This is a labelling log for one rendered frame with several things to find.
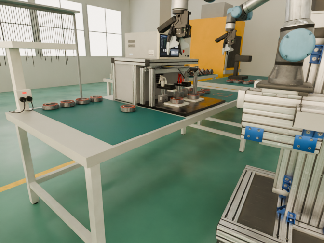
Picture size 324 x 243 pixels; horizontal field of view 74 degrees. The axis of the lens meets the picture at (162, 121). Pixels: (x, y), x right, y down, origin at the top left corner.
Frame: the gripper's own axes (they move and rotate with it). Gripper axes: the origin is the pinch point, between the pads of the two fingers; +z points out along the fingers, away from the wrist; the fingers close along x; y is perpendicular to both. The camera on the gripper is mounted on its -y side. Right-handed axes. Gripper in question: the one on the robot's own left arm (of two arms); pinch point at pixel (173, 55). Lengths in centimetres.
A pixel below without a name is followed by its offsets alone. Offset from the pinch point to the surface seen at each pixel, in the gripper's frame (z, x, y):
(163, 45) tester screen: -6, 51, -37
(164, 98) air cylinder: 35, 53, -36
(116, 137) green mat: 40, -25, -18
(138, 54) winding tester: 1, 49, -61
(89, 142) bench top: 41, -37, -23
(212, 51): -8, 418, -123
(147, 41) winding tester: -9, 48, -50
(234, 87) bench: 42, 210, -16
